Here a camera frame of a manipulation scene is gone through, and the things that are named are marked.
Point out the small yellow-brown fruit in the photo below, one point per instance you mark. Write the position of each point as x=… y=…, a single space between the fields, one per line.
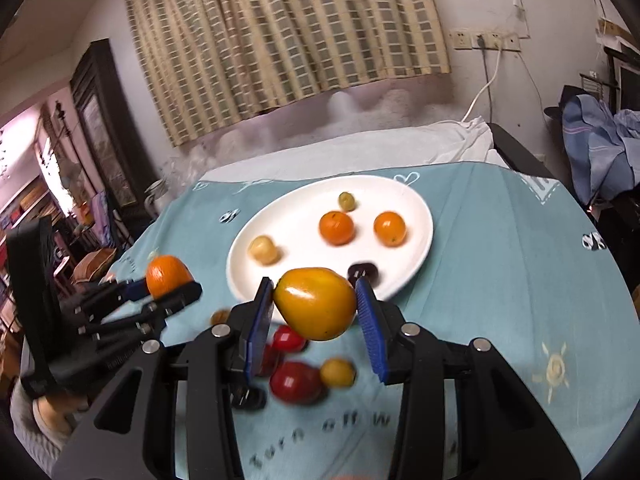
x=219 y=317

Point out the person's left forearm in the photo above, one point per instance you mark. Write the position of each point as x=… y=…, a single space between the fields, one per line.
x=22 y=425

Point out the brown cushion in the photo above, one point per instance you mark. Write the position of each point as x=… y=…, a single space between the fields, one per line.
x=95 y=264

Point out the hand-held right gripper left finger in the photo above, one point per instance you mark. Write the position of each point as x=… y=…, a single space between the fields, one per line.
x=260 y=330

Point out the person's left hand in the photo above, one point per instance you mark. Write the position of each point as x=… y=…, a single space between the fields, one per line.
x=52 y=417

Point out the black television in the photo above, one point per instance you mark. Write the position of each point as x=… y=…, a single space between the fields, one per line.
x=627 y=80

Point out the small orange mandarin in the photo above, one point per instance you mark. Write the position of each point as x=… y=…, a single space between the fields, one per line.
x=389 y=228

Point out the yellow-orange smooth fruit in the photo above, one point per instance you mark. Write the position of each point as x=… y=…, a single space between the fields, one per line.
x=315 y=305

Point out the blue clothes pile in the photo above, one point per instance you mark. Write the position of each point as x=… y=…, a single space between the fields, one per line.
x=595 y=150

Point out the teal printed tablecloth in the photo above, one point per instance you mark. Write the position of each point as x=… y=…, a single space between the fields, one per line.
x=500 y=260

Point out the black hat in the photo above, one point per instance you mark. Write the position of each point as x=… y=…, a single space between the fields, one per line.
x=555 y=105

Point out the small yellow-green fruit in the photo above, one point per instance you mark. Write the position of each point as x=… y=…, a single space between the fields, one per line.
x=346 y=201

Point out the grey ceramic jug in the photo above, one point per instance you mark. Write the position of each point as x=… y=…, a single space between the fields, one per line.
x=156 y=197

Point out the white double wall socket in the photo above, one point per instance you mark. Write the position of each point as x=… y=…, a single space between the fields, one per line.
x=497 y=41

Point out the red round fruit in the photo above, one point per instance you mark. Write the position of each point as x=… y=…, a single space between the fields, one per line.
x=288 y=338
x=267 y=357
x=295 y=382

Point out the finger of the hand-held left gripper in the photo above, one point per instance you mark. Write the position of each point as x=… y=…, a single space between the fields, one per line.
x=132 y=291
x=172 y=300

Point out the yellow round fruit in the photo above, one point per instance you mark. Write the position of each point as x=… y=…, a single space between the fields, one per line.
x=337 y=372

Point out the dark purple plum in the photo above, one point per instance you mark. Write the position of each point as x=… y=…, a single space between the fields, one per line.
x=363 y=271

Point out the white sheet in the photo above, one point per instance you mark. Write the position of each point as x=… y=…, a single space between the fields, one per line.
x=375 y=147

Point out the checked beige curtain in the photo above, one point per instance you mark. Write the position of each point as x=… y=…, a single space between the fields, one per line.
x=280 y=35

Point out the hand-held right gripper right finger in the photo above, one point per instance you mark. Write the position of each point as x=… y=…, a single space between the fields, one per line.
x=372 y=330

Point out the cardboard box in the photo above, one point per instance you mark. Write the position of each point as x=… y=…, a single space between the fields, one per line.
x=615 y=30

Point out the white plate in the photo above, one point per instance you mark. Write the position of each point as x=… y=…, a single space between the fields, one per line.
x=310 y=200

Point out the dark wooden framed painting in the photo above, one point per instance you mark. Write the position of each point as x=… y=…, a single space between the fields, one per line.
x=107 y=135

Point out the pale spotted round fruit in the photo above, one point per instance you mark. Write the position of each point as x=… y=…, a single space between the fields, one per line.
x=264 y=250

